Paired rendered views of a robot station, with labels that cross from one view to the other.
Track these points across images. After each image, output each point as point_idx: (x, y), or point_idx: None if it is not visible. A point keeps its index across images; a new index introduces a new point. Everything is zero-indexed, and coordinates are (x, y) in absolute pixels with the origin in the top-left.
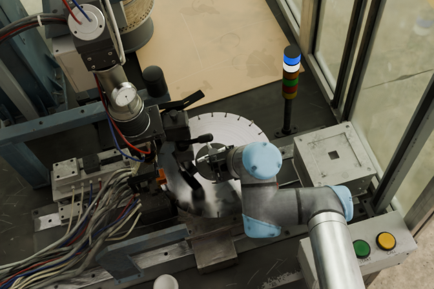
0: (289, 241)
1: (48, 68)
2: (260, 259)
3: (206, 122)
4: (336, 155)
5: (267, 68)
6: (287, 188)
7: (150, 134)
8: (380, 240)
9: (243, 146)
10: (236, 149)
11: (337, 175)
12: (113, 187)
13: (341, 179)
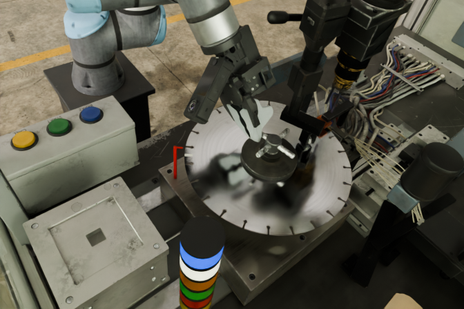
0: (150, 175)
1: None
2: (179, 152)
3: (313, 207)
4: (92, 243)
5: None
6: None
7: None
8: (31, 136)
9: None
10: (229, 7)
11: (89, 204)
12: (364, 117)
13: (81, 199)
